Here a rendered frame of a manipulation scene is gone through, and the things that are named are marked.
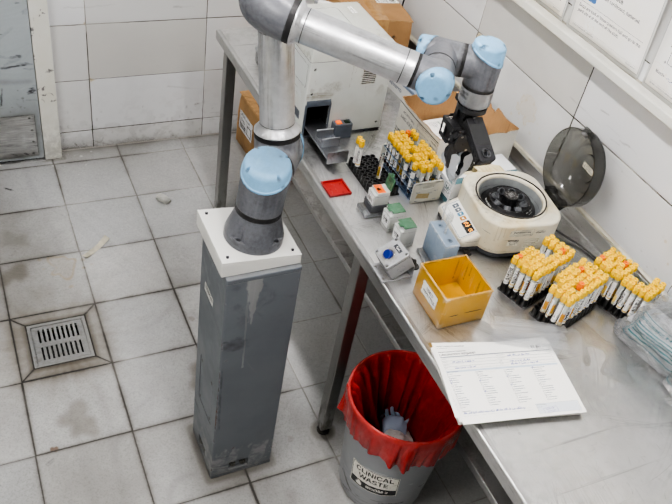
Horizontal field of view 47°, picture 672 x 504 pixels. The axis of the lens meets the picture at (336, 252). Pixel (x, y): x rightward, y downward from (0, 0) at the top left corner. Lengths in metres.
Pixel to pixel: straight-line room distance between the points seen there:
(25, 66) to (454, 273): 2.16
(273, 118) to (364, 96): 0.60
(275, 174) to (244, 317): 0.41
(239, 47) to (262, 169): 1.11
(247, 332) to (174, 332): 0.92
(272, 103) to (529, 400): 0.90
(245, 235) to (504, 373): 0.69
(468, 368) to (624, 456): 0.38
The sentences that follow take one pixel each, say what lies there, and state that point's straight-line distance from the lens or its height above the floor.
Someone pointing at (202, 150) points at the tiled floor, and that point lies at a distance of 3.84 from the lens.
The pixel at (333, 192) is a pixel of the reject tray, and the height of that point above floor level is 0.88.
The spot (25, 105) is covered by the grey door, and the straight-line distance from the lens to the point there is 3.62.
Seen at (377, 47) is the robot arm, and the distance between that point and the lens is 1.64.
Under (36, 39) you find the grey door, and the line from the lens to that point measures 3.47.
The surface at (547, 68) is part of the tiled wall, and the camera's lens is 2.42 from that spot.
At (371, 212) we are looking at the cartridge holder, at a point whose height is 0.89.
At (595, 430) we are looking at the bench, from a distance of 1.85.
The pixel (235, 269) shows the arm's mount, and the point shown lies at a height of 0.89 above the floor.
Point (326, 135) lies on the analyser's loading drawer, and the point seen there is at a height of 0.92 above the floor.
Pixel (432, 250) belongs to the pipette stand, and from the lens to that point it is 2.04.
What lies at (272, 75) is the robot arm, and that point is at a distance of 1.85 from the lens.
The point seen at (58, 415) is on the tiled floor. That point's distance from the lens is 2.76.
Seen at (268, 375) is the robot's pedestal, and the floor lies 0.46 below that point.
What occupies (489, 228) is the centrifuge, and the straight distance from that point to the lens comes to 2.09.
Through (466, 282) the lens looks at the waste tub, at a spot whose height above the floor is 0.91.
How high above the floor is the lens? 2.20
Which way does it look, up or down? 41 degrees down
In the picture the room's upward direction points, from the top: 11 degrees clockwise
